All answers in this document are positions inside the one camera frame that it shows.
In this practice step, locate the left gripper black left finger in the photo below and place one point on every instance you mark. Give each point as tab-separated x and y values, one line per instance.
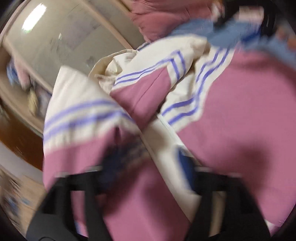
54	219

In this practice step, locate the cream and pink hooded jacket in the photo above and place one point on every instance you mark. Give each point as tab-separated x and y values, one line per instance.
232	110

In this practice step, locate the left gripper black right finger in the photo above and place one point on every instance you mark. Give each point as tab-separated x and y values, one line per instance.
226	211

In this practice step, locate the blue striped bed sheet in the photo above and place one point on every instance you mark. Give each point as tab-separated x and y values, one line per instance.
236	33

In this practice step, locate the brown wooden door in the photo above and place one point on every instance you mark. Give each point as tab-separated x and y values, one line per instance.
21	140

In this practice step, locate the light wood wardrobe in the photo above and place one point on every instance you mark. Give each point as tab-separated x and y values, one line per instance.
38	37

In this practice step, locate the pink folded quilt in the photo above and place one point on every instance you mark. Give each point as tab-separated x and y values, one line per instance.
157	19

